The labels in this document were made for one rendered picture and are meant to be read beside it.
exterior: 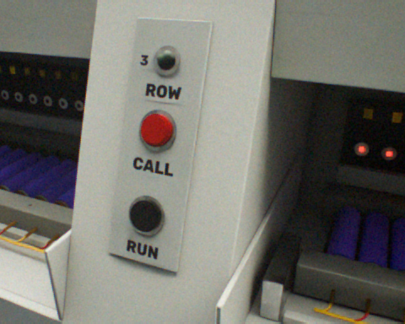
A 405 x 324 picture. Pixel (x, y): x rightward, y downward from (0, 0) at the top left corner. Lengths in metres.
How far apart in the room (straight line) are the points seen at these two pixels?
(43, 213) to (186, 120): 0.15
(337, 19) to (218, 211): 0.10
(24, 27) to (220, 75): 0.14
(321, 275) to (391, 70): 0.13
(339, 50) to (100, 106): 0.12
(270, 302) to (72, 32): 0.19
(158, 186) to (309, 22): 0.10
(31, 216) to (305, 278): 0.19
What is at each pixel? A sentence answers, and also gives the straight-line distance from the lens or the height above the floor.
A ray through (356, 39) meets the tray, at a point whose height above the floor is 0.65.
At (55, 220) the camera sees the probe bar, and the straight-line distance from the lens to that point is 0.31.
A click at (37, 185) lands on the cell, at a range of 0.38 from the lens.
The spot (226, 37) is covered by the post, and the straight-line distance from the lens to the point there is 0.20.
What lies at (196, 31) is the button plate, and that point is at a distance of 0.21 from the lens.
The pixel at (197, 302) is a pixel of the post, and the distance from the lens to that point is 0.22.
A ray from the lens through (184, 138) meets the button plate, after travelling 0.20.
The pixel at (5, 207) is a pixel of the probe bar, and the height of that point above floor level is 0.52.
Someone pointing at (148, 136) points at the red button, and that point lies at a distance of 0.21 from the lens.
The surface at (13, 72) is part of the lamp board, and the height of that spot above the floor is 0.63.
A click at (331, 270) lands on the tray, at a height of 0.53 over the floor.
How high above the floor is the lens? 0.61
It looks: 7 degrees down
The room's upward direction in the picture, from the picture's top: 8 degrees clockwise
